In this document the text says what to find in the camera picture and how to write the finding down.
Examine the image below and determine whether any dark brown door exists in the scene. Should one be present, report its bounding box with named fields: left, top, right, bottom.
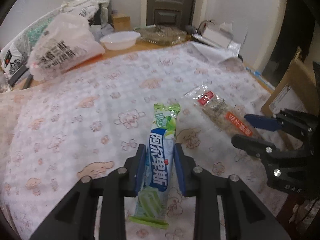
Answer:
left=140, top=0, right=199, bottom=34

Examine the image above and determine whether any green and blue candy packet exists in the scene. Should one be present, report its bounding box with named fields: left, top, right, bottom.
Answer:
left=129, top=102, right=182, bottom=229

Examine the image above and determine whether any black flat case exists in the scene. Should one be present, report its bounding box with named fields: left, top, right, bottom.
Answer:
left=7, top=65, right=29, bottom=87

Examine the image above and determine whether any printed white blanket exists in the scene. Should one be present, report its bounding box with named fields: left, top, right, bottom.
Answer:
left=0, top=41, right=288, bottom=240

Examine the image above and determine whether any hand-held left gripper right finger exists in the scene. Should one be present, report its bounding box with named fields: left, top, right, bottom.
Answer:
left=174, top=143, right=292, bottom=240

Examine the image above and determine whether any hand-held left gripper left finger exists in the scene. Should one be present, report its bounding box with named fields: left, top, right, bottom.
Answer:
left=29, top=144, right=147, bottom=240

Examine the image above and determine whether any seed brittle packet red label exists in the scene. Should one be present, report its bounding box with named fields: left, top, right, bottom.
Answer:
left=184, top=85, right=263, bottom=142

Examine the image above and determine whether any white plastic bag black print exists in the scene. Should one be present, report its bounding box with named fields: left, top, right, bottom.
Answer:
left=26, top=14, right=105, bottom=80

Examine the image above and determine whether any blue paper strip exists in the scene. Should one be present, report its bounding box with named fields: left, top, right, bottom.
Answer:
left=246, top=67, right=262, bottom=77

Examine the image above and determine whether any open white box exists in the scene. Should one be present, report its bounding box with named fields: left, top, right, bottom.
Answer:
left=194, top=22, right=248, bottom=49

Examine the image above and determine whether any small brown cardboard box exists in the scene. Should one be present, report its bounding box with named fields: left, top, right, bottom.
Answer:
left=111, top=12, right=131, bottom=32

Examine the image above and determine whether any silver foil sheet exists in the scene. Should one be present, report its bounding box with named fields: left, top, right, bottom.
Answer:
left=192, top=34, right=242, bottom=64

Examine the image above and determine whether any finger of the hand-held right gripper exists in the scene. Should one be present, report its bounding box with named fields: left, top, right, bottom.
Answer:
left=231, top=134, right=278, bottom=165
left=244, top=109, right=314, bottom=143

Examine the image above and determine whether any large labelled cardboard box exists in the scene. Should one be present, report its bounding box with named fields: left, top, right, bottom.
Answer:
left=261, top=46, right=320, bottom=120

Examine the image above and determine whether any white tote bag tree print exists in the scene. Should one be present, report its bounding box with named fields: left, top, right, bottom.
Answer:
left=60, top=0, right=112, bottom=28

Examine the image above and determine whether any white plastic bowl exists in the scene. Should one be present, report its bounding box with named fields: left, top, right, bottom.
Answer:
left=99, top=31, right=139, bottom=50

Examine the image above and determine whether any white sack green print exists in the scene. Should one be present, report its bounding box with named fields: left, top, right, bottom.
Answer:
left=0, top=1, right=65, bottom=78

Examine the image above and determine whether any clear glass tray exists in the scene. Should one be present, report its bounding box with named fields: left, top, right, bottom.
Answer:
left=134, top=25, right=188, bottom=46

